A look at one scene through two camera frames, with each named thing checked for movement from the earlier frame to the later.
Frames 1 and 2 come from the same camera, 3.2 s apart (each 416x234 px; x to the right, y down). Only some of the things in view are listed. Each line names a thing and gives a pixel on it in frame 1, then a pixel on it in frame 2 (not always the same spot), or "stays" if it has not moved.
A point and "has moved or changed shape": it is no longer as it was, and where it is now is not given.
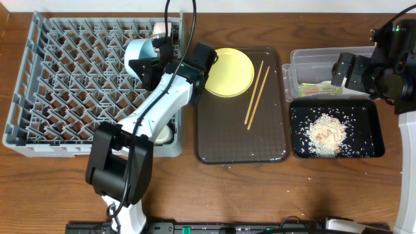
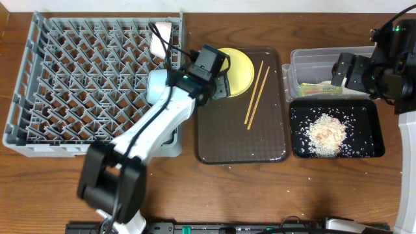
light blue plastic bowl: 138,49 has moved or changed shape
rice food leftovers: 326,136 stays
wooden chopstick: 253,94 stays
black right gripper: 359,64 stays
